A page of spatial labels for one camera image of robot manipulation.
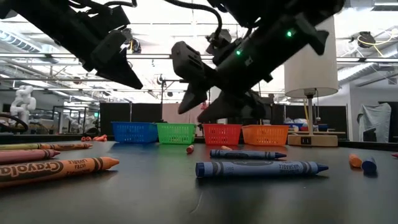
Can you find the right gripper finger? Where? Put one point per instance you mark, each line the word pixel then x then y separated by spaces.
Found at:
pixel 230 109
pixel 192 98

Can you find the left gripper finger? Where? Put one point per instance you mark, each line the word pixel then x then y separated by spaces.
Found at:
pixel 112 59

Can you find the short orange crayon stub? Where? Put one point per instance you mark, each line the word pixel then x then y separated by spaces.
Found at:
pixel 190 149
pixel 226 148

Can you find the blue crayon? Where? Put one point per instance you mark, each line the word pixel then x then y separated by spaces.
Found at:
pixel 261 169
pixel 369 165
pixel 245 154

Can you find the orange crayon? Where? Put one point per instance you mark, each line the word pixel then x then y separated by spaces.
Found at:
pixel 62 170
pixel 355 161

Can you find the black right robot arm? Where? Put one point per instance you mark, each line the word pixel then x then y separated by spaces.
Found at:
pixel 295 18

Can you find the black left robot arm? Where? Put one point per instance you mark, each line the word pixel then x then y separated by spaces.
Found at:
pixel 31 15

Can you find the pink curtain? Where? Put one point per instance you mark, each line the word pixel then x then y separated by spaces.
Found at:
pixel 174 112

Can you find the red plastic basket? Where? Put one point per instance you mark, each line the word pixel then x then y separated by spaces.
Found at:
pixel 222 135

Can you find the green plastic basket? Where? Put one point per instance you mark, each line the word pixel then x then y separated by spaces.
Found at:
pixel 176 134

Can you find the orange plastic basket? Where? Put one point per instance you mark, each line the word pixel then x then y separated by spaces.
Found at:
pixel 265 136

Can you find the black partition panel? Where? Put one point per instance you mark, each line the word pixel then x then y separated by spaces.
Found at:
pixel 121 113

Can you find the white shade wooden table lamp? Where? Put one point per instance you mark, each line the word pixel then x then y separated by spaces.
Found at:
pixel 311 71

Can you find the blue plastic basket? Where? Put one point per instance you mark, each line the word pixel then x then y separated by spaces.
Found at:
pixel 133 133

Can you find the white robot figure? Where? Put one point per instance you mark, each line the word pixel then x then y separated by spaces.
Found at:
pixel 23 102

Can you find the grey cloth covered machine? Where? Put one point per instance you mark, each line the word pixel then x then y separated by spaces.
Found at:
pixel 374 118

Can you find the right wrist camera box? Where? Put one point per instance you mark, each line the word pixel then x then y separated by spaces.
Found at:
pixel 189 62

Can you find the ceiling light rail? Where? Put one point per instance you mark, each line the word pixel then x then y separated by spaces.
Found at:
pixel 155 56

